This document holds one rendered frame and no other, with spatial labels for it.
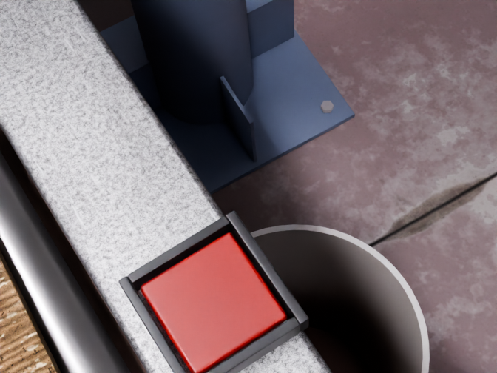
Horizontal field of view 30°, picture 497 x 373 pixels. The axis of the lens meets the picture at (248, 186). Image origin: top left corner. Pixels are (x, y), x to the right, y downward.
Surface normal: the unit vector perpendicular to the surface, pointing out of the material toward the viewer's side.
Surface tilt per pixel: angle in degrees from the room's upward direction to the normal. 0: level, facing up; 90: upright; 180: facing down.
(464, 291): 0
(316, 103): 0
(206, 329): 0
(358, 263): 87
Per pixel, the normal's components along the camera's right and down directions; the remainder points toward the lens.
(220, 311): -0.05, -0.40
